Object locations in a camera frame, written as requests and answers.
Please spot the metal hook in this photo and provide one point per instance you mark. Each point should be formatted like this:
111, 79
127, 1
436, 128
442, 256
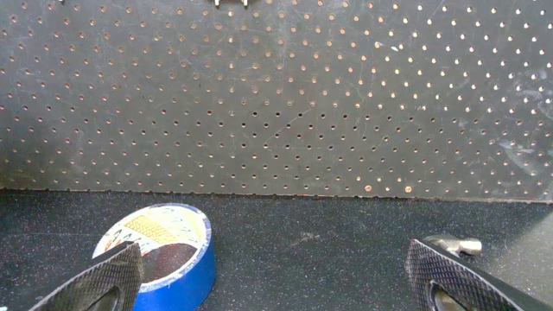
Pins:
217, 2

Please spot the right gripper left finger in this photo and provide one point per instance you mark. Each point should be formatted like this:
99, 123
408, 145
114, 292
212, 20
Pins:
112, 281

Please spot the roll of blue tape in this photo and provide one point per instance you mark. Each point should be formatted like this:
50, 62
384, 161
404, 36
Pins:
190, 285

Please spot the black pegboard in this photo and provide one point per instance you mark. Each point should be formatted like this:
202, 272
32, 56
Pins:
276, 108

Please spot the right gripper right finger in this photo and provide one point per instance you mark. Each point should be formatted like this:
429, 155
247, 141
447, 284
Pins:
436, 272

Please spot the hammer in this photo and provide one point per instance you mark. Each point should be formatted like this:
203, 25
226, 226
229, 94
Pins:
464, 246

